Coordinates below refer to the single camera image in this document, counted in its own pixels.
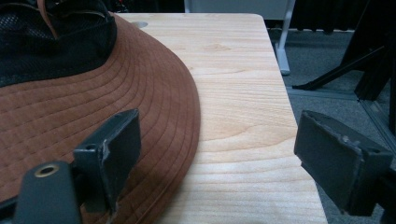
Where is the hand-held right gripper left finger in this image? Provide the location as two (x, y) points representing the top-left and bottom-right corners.
(72, 107), (142, 216)

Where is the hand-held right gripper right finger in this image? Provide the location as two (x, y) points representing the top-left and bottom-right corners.
(293, 109), (394, 217)

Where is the brown brimmed hat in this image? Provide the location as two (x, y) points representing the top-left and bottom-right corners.
(0, 0), (202, 224)

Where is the black metal stand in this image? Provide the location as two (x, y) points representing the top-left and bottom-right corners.
(291, 0), (396, 138)

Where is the white table leg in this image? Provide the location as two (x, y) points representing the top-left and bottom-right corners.
(274, 0), (297, 77)

